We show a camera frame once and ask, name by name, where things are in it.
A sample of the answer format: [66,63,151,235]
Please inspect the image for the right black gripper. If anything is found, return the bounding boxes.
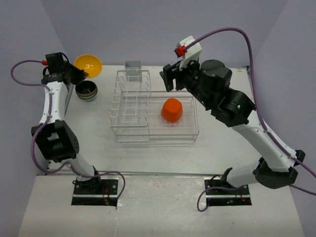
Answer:
[160,54,213,107]

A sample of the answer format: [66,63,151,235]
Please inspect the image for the black bowl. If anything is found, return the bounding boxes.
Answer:
[75,80,98,100]

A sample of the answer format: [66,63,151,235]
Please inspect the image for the yellow bowl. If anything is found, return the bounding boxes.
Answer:
[74,54,103,78]

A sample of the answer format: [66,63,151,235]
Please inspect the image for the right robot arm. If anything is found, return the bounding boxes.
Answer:
[159,59,305,194]

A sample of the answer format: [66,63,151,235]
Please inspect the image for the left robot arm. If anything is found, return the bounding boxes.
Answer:
[31,52,103,194]

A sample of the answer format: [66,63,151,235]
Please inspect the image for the orange cup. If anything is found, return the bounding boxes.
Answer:
[160,98,183,123]

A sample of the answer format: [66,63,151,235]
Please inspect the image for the grey metal block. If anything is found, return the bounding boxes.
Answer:
[125,60,142,70]

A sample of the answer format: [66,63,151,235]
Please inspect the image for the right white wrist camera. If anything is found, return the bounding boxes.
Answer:
[174,36,202,70]

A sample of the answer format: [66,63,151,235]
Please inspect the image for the white wire dish rack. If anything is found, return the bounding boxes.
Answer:
[110,69,199,143]

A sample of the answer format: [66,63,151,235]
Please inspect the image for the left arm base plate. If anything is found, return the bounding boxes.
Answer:
[71,178,119,207]

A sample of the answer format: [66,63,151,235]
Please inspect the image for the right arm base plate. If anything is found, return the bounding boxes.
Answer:
[205,185,252,206]

